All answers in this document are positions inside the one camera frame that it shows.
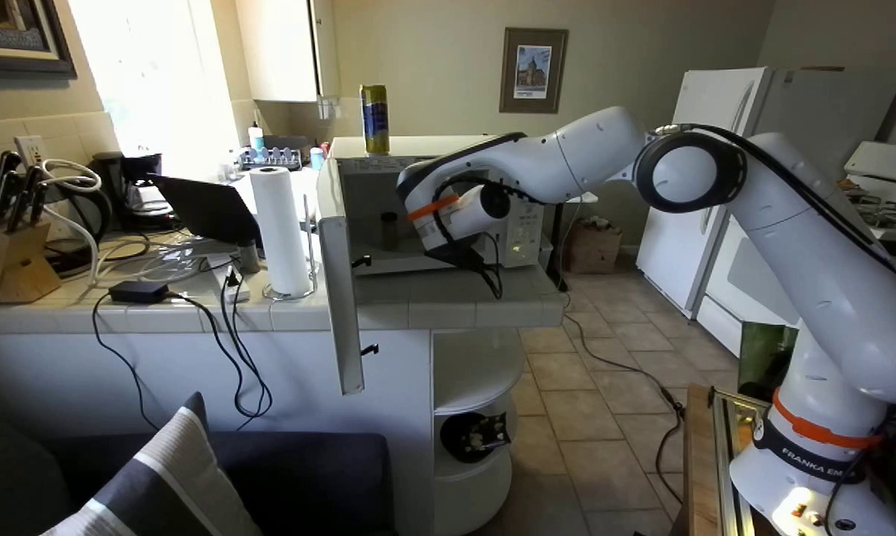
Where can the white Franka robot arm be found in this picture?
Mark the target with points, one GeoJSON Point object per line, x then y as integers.
{"type": "Point", "coordinates": [823, 278]}

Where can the white tiled counter with shelves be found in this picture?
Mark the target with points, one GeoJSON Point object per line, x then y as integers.
{"type": "Point", "coordinates": [398, 299]}

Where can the brown cardboard box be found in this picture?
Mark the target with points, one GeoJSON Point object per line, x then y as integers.
{"type": "Point", "coordinates": [594, 245]}

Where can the blue yellow spray can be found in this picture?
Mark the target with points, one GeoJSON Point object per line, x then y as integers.
{"type": "Point", "coordinates": [372, 119]}

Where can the white paper towel roll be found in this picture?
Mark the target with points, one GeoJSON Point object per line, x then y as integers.
{"type": "Point", "coordinates": [282, 232]}

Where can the blue pack on sill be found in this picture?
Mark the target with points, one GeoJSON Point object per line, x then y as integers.
{"type": "Point", "coordinates": [273, 159]}

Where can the brown framed portrait picture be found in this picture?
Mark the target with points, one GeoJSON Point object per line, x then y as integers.
{"type": "Point", "coordinates": [535, 68]}

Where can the white refrigerator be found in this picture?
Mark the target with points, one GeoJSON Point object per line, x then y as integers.
{"type": "Point", "coordinates": [686, 219]}

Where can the black open laptop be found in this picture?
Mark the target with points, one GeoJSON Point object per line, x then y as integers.
{"type": "Point", "coordinates": [210, 208]}

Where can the navy blue sofa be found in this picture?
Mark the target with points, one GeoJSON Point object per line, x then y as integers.
{"type": "Point", "coordinates": [307, 479]}

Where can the black power adapter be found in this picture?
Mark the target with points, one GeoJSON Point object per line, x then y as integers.
{"type": "Point", "coordinates": [139, 293]}

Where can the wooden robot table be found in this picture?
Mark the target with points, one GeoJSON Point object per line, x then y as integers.
{"type": "Point", "coordinates": [700, 464]}

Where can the dark green bin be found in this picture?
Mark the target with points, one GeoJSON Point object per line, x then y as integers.
{"type": "Point", "coordinates": [764, 357]}

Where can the black coffee maker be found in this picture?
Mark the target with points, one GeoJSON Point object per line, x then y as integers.
{"type": "Point", "coordinates": [122, 181]}

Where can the blue white striped pillow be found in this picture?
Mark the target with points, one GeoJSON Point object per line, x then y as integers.
{"type": "Point", "coordinates": [168, 476]}

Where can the wooden knife block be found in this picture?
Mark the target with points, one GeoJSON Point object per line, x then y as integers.
{"type": "Point", "coordinates": [3, 263]}

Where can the dark framed picture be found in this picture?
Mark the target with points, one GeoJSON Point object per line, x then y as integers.
{"type": "Point", "coordinates": [11, 34]}

